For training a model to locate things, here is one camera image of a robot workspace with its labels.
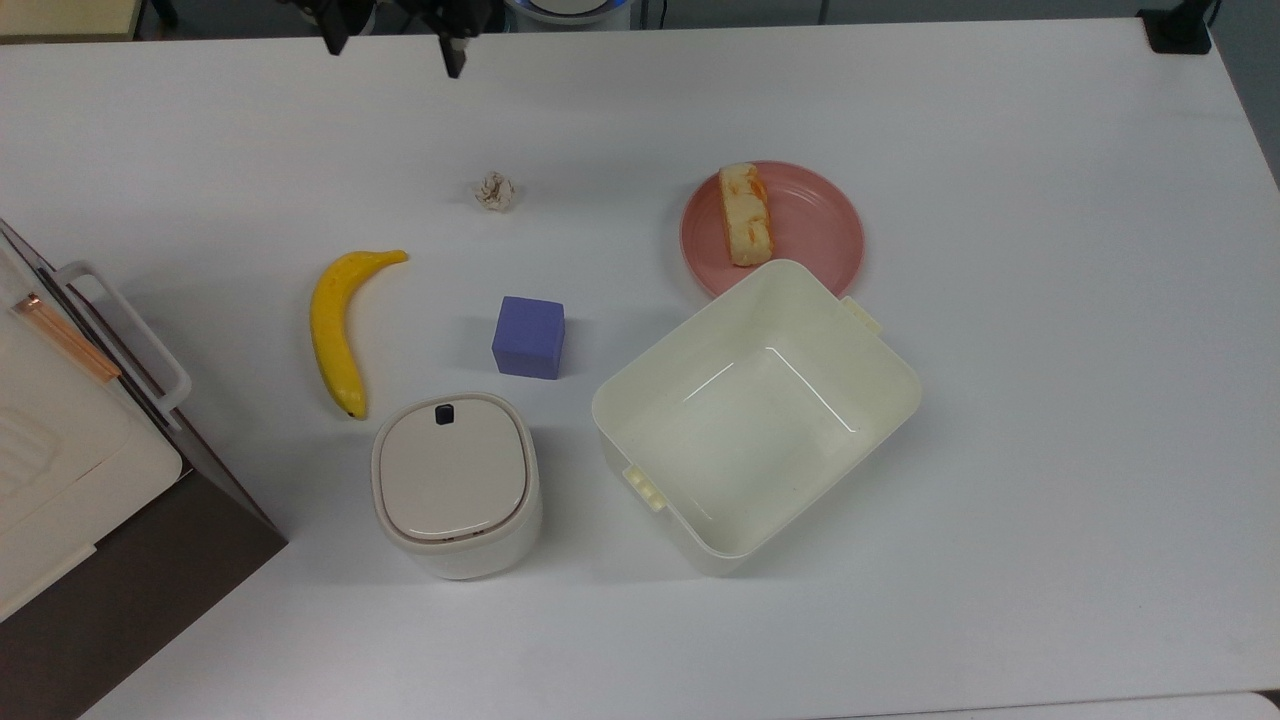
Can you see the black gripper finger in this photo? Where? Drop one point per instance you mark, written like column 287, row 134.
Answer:
column 455, row 56
column 334, row 36

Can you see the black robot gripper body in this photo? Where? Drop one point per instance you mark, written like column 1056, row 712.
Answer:
column 400, row 8

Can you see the bread loaf with orange glaze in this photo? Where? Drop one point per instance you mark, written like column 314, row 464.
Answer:
column 746, row 214

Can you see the pink round plate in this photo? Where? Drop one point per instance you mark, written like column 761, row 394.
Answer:
column 815, row 225

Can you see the crumpled paper ball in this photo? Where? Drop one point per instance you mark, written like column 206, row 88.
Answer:
column 496, row 191

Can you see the light wooden table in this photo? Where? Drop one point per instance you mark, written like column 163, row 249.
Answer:
column 65, row 16

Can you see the purple cube block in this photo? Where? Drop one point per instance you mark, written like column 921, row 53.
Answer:
column 528, row 337

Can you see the yellow banana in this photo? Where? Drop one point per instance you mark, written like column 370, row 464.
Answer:
column 335, row 330

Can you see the white lidded trash bin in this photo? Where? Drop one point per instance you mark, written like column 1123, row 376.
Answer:
column 455, row 483

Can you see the cream plastic tub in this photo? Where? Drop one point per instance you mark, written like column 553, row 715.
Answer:
column 755, row 420

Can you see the white toaster oven body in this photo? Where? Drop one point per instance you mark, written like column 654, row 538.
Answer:
column 60, row 460

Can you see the black table clamp mount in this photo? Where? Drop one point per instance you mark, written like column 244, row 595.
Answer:
column 1178, row 28

